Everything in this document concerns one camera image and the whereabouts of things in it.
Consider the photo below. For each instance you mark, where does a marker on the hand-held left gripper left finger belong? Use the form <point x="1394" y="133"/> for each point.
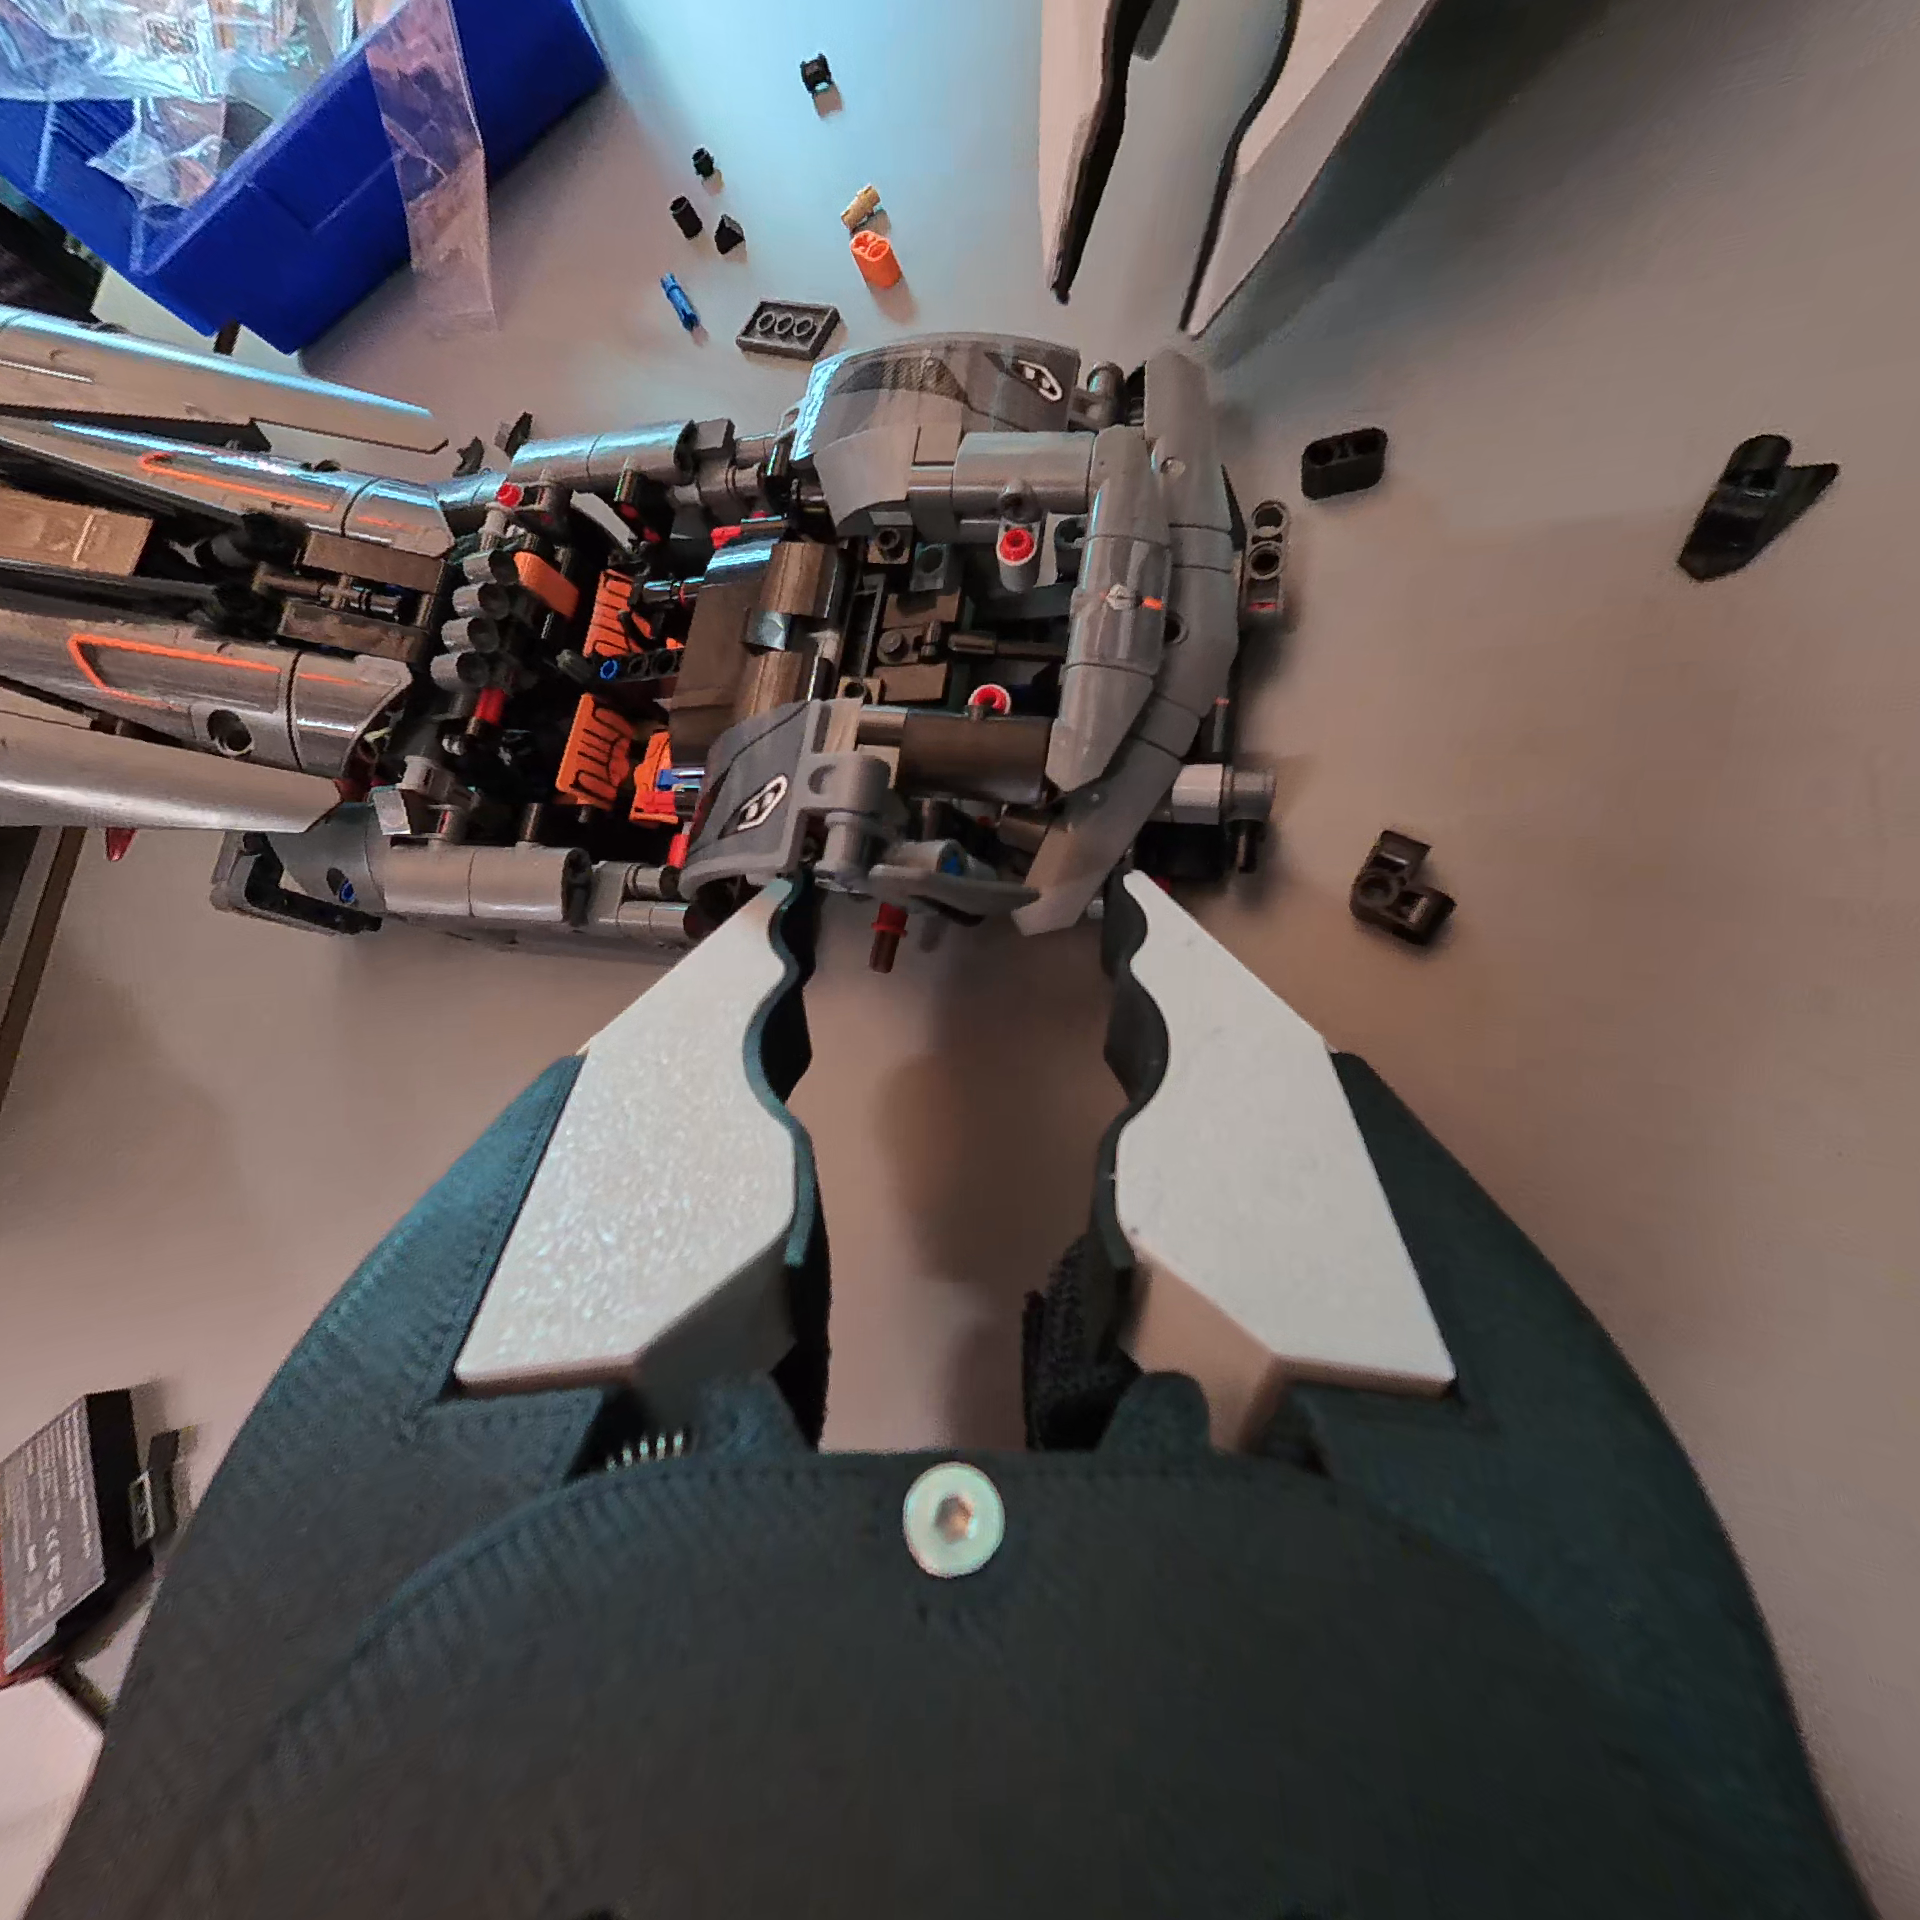
<point x="644" y="1202"/>

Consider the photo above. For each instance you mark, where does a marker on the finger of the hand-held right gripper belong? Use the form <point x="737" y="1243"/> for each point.
<point x="1320" y="91"/>
<point x="1080" y="91"/>

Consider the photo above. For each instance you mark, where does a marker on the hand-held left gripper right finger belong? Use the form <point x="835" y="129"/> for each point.
<point x="1275" y="1202"/>

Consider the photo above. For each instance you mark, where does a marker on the grey lego car model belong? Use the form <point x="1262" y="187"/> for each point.
<point x="1109" y="629"/>

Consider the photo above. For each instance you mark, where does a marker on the orange lego connector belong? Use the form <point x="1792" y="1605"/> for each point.
<point x="874" y="255"/>

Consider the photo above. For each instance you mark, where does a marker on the black lego clip piece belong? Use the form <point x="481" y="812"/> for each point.
<point x="814" y="77"/>

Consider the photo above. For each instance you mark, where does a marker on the black lego angle connector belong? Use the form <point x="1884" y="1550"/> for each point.
<point x="1398" y="887"/>

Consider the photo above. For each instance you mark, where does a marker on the black short lego beam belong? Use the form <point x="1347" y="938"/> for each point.
<point x="1342" y="462"/>

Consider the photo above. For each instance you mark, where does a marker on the dark grey lego plate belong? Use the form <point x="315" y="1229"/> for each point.
<point x="786" y="329"/>

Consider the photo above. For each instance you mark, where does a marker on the blue lego pin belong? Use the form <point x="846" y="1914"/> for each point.
<point x="678" y="300"/>

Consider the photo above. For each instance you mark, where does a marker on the black lego panel piece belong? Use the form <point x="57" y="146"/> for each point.
<point x="1756" y="503"/>

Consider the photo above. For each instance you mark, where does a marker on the black battery pack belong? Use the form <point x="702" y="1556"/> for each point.
<point x="59" y="1530"/>

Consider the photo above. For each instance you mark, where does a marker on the blue plastic bin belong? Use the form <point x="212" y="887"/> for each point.
<point x="300" y="226"/>

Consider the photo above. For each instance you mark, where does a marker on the clear plastic bag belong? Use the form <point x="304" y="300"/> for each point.
<point x="148" y="91"/>

